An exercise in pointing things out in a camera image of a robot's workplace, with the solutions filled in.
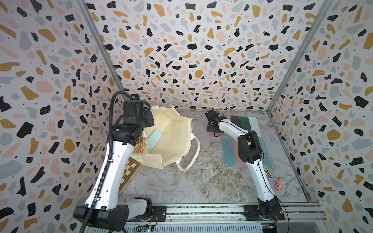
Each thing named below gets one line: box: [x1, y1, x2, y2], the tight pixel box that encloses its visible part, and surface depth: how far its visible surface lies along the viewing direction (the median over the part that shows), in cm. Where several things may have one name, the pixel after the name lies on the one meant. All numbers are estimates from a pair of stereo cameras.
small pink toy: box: [273, 178, 284, 192], surface depth 83 cm
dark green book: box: [239, 116, 252, 132], surface depth 115 cm
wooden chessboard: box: [118, 156, 142, 196], surface depth 87 cm
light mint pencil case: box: [247, 116, 262, 140], surface depth 113 cm
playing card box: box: [263, 168, 273, 180], surface depth 88 cm
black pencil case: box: [230, 115, 242, 128], surface depth 116 cm
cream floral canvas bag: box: [130, 104, 200, 171], surface depth 91 cm
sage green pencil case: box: [146, 129, 164, 154], surface depth 96 cm
